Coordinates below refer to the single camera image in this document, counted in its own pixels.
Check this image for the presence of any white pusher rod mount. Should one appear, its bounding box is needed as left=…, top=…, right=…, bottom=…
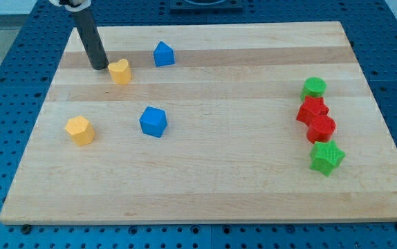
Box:
left=49, top=0, right=91, bottom=12

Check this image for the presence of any blue cube block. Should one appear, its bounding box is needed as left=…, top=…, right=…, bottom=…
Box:
left=139, top=107, right=167, bottom=138

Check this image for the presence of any red cylinder block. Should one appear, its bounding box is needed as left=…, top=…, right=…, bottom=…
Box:
left=306, top=116, right=336, bottom=143

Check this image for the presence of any green cylinder block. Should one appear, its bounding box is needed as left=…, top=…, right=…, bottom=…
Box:
left=300, top=77, right=326, bottom=101

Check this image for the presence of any blue pentagon house block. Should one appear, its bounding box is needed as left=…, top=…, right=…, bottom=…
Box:
left=153, top=41, right=175, bottom=67

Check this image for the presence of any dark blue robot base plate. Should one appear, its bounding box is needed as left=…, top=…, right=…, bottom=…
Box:
left=169, top=0, right=243, bottom=12

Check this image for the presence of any yellow hexagon block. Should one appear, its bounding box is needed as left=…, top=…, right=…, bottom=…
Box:
left=64, top=116, right=95, bottom=146

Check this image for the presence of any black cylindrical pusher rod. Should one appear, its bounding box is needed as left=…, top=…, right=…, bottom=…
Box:
left=72, top=8, right=109, bottom=70

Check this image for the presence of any wooden board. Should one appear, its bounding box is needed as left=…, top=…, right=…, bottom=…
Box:
left=0, top=21, right=397, bottom=225

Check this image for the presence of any green star block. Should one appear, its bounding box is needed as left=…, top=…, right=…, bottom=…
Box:
left=310, top=140, right=346, bottom=176

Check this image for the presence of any red star block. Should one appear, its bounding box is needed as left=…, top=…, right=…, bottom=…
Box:
left=296, top=95, right=329, bottom=126

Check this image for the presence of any yellow heart block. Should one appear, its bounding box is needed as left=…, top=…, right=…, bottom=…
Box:
left=108, top=59, right=132, bottom=84

